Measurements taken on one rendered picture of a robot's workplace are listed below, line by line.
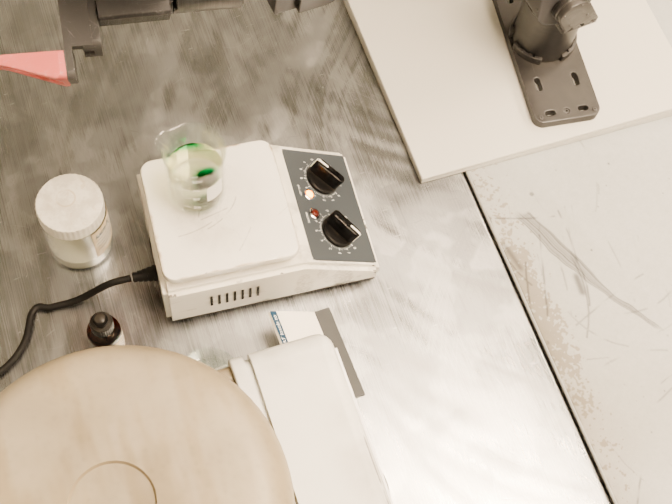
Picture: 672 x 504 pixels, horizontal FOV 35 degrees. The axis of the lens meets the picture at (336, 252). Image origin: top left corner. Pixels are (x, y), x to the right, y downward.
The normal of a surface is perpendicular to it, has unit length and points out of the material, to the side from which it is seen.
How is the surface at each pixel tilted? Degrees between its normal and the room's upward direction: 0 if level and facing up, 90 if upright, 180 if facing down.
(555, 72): 2
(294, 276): 90
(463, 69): 2
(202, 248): 0
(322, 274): 90
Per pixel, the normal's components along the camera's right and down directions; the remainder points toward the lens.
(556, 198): 0.08, -0.43
